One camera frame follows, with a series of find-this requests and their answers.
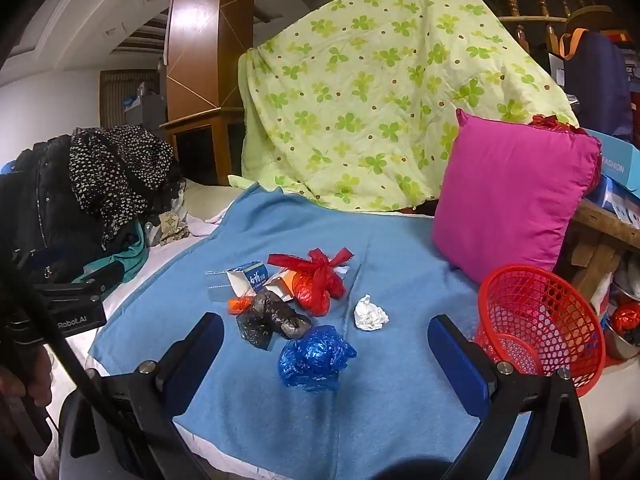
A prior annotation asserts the red plastic strip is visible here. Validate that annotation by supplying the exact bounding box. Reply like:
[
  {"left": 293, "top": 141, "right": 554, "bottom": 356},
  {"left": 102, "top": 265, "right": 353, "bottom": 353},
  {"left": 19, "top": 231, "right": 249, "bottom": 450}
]
[{"left": 267, "top": 254, "right": 313, "bottom": 272}]

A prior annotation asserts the red knotted plastic bag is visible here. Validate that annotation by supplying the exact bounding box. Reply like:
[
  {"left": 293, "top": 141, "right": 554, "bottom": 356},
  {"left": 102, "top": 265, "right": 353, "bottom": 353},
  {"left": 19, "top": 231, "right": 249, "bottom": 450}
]
[{"left": 291, "top": 247, "right": 353, "bottom": 317}]

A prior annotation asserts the wooden cabinet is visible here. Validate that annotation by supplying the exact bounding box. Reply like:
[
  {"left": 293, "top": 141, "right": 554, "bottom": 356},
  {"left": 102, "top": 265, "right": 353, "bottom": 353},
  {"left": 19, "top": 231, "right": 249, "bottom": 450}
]
[{"left": 159, "top": 107, "right": 246, "bottom": 186}]

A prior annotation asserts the wooden column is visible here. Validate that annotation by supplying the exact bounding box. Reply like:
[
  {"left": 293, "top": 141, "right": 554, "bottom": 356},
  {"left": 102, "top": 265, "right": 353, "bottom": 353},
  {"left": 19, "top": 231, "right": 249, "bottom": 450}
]
[{"left": 165, "top": 0, "right": 257, "bottom": 111}]

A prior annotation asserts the clear plastic bag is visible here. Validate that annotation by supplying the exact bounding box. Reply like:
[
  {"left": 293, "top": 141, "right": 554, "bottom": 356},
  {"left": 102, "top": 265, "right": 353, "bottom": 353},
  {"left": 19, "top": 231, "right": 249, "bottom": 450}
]
[{"left": 206, "top": 270, "right": 238, "bottom": 303}]

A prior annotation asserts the white and blue carton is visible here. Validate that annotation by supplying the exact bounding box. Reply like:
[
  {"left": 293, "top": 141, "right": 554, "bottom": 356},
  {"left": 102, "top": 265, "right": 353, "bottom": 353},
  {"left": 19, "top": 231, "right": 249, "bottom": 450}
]
[{"left": 227, "top": 261, "right": 268, "bottom": 298}]

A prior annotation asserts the beige patterned cloth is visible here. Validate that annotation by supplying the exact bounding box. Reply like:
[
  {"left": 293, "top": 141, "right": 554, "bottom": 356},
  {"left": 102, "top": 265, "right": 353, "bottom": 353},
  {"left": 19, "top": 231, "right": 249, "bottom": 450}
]
[{"left": 152, "top": 210, "right": 191, "bottom": 246}]

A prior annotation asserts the teal garment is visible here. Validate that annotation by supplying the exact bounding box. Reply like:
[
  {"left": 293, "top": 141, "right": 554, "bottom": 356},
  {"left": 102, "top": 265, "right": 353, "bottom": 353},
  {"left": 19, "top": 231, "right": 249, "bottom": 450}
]
[{"left": 70, "top": 232, "right": 151, "bottom": 283}]

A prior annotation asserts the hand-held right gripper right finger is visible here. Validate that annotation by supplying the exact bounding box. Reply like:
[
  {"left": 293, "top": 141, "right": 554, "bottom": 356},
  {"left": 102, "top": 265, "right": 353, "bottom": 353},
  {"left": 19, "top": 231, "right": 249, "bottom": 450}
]
[{"left": 428, "top": 314, "right": 592, "bottom": 480}]

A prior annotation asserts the white plastic bag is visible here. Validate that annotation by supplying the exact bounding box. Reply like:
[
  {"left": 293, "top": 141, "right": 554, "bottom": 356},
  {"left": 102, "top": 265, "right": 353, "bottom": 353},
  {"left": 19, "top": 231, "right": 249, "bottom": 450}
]
[{"left": 590, "top": 272, "right": 617, "bottom": 311}]

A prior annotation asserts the white paper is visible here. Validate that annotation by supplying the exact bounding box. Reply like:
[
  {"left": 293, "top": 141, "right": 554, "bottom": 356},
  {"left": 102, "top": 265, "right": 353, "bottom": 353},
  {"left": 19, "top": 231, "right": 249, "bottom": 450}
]
[{"left": 354, "top": 294, "right": 390, "bottom": 332}]

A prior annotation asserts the blue plastic bag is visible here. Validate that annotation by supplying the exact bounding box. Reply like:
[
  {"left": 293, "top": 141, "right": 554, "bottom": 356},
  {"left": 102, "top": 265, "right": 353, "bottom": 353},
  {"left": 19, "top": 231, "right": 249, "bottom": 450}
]
[{"left": 278, "top": 325, "right": 358, "bottom": 392}]

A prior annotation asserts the grey cabinet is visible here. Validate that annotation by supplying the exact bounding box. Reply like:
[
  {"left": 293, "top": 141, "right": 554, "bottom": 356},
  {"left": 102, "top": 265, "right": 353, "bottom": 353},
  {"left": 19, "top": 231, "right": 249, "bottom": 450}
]
[{"left": 125, "top": 92, "right": 166, "bottom": 128}]

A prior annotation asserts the red plastic mesh basket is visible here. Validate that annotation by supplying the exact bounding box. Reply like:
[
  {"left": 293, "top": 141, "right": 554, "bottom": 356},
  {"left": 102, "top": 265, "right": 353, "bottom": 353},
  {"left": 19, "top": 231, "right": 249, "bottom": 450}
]
[{"left": 472, "top": 263, "right": 607, "bottom": 396}]

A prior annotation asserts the black jacket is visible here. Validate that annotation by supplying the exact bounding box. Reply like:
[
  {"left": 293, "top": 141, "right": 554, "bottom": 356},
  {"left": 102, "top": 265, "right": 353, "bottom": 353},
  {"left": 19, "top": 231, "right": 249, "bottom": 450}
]
[{"left": 0, "top": 135, "right": 151, "bottom": 286}]

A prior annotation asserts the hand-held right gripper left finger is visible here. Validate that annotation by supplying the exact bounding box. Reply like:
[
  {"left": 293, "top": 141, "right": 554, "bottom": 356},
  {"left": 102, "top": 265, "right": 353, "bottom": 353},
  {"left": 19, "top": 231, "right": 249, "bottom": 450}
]
[{"left": 87, "top": 311, "right": 226, "bottom": 480}]

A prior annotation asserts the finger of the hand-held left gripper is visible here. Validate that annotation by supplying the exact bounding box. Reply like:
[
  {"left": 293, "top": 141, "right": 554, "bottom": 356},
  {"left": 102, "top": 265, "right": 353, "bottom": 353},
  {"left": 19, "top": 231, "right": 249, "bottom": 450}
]
[{"left": 32, "top": 261, "right": 126, "bottom": 306}]

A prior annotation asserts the light blue cardboard box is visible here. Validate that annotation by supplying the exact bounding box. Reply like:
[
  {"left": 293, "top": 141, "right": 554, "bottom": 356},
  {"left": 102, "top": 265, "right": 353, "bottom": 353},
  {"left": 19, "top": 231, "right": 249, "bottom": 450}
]
[{"left": 585, "top": 129, "right": 640, "bottom": 186}]

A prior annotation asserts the red and black plastic bag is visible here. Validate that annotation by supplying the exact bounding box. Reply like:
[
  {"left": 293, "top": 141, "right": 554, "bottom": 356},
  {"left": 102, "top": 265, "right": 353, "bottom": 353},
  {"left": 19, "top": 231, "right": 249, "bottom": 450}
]
[{"left": 611, "top": 302, "right": 640, "bottom": 333}]

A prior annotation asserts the navy bag with orange handles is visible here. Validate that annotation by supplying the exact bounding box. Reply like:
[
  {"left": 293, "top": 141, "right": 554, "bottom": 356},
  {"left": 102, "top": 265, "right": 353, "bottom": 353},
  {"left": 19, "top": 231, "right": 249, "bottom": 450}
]
[{"left": 559, "top": 7, "right": 633, "bottom": 141}]

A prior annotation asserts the black polka-dot garment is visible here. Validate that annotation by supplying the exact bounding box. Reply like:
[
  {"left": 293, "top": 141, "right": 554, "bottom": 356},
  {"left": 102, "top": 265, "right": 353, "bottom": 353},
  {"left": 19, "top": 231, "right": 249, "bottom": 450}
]
[{"left": 69, "top": 126, "right": 176, "bottom": 246}]

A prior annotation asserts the person's left hand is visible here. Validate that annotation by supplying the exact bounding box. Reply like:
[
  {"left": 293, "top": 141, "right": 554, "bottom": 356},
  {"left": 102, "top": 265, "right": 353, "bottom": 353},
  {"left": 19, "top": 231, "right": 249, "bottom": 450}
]
[{"left": 0, "top": 347, "right": 53, "bottom": 411}]

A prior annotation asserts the green clover print quilt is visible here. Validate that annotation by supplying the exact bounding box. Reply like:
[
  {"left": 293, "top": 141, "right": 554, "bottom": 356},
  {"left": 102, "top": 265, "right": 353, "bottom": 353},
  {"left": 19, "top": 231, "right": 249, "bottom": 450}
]
[{"left": 237, "top": 0, "right": 581, "bottom": 213}]

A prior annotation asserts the magenta pillow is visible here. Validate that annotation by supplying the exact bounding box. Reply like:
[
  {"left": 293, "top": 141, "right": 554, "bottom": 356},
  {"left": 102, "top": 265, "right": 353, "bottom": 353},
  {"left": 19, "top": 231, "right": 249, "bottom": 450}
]
[{"left": 431, "top": 108, "right": 602, "bottom": 286}]

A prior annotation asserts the wooden table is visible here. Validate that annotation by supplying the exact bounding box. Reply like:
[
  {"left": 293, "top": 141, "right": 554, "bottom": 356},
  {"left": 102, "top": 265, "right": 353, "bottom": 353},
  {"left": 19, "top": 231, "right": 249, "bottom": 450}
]
[{"left": 565, "top": 200, "right": 640, "bottom": 301}]

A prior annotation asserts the steel bowl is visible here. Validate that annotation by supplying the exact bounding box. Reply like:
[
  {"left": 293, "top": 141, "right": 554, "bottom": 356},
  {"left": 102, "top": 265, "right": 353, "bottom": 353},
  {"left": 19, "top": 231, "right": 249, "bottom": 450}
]
[{"left": 602, "top": 320, "right": 640, "bottom": 361}]

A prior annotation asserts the blue blanket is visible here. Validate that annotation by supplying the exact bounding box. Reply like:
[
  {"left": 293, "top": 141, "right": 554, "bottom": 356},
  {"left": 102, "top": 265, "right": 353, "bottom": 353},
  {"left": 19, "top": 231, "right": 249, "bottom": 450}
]
[{"left": 87, "top": 182, "right": 531, "bottom": 480}]

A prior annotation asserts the blue and white box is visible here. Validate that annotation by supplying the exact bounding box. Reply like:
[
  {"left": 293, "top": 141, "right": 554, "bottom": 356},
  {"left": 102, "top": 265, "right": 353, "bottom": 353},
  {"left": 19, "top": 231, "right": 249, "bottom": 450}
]
[{"left": 585, "top": 175, "right": 640, "bottom": 226}]

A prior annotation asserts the red and white medicine box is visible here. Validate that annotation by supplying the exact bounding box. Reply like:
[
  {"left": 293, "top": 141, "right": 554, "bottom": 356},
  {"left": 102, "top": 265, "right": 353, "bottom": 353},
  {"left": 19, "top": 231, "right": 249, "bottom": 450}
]
[{"left": 264, "top": 270, "right": 306, "bottom": 302}]

